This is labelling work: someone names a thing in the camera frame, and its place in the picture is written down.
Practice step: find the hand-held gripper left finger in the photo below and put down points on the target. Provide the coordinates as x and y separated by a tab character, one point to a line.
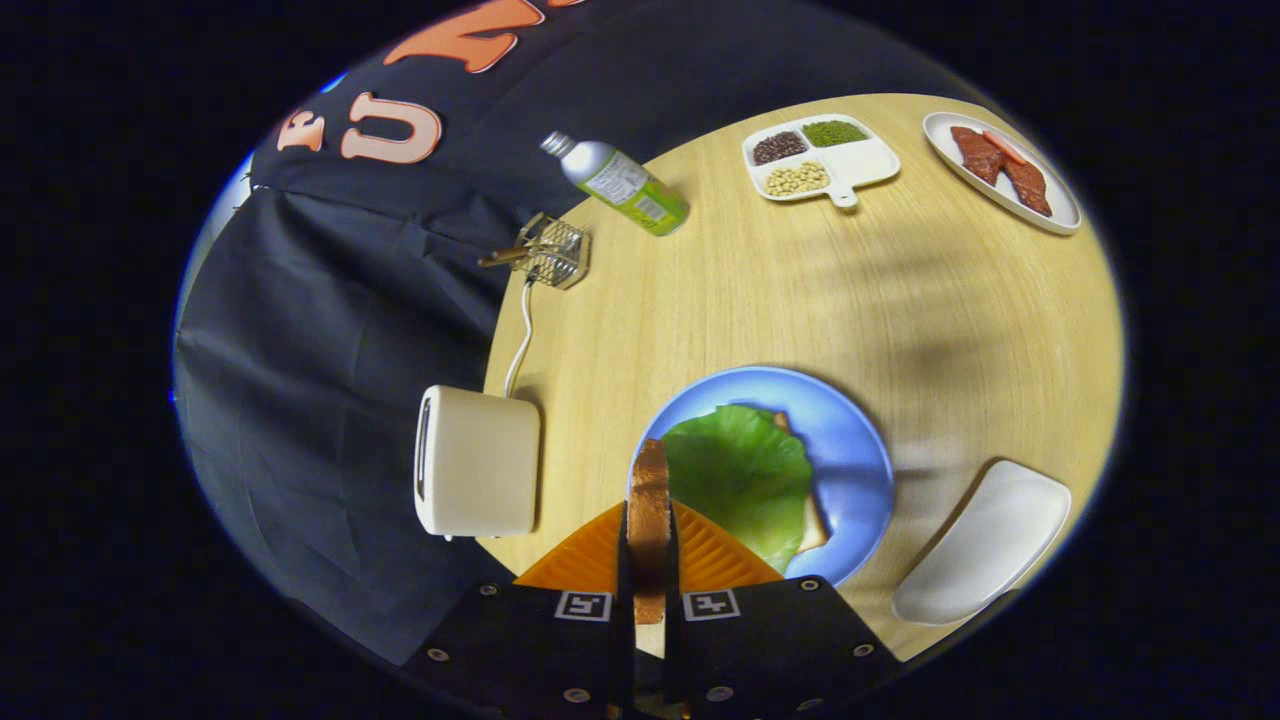
624	560

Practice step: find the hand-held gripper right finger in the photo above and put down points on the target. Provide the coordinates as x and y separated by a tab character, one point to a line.
672	570

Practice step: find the brown toast slice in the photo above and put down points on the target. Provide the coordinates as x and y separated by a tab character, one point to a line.
650	520

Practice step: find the green lettuce leaf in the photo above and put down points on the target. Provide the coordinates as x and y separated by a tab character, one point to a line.
740	470

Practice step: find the white bread slice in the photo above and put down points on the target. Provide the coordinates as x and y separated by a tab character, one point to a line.
815	525

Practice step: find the cream toaster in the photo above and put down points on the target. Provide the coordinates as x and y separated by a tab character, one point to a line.
480	460

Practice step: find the blue round plate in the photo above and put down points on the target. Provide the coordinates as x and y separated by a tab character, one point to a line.
850	450

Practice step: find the white empty square plate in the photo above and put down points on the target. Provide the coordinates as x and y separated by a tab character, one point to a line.
985	545

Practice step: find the silver bottle green label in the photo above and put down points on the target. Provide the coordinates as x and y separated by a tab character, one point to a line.
620	180

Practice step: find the pale soybeans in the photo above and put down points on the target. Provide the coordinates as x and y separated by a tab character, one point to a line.
797	178

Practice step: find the dark red beans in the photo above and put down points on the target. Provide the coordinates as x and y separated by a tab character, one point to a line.
779	148

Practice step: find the white divided tray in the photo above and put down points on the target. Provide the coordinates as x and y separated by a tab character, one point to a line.
865	160

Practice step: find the green mung beans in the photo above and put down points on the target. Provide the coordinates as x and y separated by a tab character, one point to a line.
834	133

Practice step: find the white oval meat plate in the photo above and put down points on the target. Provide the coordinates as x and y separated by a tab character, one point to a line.
940	130

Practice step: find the red meat piece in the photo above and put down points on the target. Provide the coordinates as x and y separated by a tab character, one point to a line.
978	155
1028	187

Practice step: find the pink sausage slice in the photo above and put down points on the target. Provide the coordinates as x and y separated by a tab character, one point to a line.
1004	147

